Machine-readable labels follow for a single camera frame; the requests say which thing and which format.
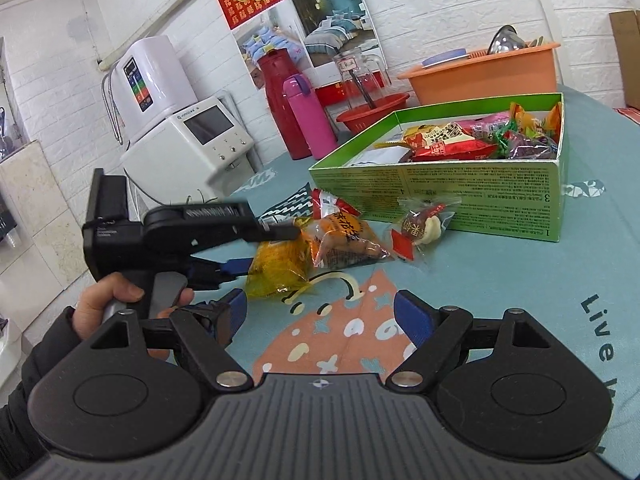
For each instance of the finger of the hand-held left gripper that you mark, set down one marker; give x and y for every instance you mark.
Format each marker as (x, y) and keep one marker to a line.
(235, 266)
(272, 231)

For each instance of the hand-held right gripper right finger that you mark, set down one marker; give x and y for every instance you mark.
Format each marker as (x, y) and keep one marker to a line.
(412, 320)

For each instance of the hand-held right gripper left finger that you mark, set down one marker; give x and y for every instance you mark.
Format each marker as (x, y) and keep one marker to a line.
(236, 317)

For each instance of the yellow snack packet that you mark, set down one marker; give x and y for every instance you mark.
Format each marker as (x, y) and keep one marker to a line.
(277, 270)

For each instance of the red striped snack packet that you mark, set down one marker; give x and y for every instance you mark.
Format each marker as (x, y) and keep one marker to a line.
(330, 202)

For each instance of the orange snack packet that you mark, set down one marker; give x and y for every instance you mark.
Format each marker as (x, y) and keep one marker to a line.
(345, 240)

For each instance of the clear date walnut packet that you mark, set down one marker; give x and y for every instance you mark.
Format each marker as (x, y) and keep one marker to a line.
(420, 227)

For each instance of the green cardboard box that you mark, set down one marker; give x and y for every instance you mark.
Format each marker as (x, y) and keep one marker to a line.
(475, 190)

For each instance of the pile of mixed snack packets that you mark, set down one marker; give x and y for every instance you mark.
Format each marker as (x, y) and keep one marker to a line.
(450, 145)

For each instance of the person's left forearm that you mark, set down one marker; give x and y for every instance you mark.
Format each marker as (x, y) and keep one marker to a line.
(35, 365)

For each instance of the person's left hand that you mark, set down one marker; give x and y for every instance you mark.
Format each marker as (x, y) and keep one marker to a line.
(112, 290)

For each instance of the white appliance with screen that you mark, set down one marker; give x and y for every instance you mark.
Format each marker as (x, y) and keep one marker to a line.
(195, 147)

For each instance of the pink thermos bottle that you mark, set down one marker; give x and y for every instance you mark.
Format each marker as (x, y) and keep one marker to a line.
(310, 120)

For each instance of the red thermos jug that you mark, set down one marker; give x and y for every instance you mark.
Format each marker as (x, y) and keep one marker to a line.
(280, 95)

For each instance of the red box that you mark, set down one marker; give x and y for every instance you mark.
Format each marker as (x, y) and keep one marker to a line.
(331, 94)

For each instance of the red plastic basin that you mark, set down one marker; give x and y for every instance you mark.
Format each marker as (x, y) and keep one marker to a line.
(375, 112)

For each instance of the clear glass jar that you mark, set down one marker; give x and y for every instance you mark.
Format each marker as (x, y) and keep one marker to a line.
(362, 77)

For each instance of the blue rimmed plate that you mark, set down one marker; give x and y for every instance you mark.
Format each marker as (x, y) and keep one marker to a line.
(445, 59)

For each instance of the orange plastic basin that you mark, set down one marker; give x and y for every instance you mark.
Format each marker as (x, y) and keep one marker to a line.
(480, 75)

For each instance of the steel pot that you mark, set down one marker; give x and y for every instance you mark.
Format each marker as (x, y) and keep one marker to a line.
(506, 40)

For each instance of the brown cardboard box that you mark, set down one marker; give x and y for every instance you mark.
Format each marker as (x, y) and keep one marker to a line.
(625, 60)

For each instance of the white wall water purifier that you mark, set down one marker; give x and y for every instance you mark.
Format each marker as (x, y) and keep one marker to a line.
(150, 80)

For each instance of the bedding wall poster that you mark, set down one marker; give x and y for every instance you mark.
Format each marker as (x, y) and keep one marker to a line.
(320, 20)

